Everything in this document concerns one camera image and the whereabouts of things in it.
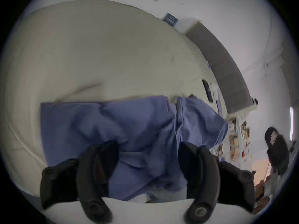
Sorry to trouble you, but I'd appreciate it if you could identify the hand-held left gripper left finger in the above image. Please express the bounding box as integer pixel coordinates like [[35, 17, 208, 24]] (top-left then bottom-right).
[[40, 140, 119, 224]]

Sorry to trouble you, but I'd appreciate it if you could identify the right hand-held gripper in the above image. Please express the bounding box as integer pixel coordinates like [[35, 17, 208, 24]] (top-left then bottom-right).
[[265, 126, 291, 175]]

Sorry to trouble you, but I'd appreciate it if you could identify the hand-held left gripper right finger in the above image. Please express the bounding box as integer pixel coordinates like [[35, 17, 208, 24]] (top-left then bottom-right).
[[179, 141, 256, 224]]

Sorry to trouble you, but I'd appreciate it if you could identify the blue garment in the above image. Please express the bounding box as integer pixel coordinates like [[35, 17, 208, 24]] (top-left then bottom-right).
[[40, 94, 229, 201]]

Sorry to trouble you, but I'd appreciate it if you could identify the person's right hand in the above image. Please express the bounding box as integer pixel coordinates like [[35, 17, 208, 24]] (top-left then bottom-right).
[[254, 177, 275, 215]]

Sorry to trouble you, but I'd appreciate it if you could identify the shelf with small items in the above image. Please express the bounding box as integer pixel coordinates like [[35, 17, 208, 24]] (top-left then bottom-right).
[[227, 114, 252, 168]]

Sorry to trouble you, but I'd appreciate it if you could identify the black phone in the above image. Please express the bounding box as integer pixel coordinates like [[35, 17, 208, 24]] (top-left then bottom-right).
[[202, 78, 214, 103]]

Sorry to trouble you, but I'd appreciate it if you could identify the grey padded headboard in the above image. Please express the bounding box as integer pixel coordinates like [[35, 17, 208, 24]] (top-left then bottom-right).
[[184, 21, 254, 114]]

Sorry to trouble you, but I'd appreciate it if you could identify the bed with beige sheet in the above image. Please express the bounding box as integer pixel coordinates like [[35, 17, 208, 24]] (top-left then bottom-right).
[[0, 0, 229, 196]]

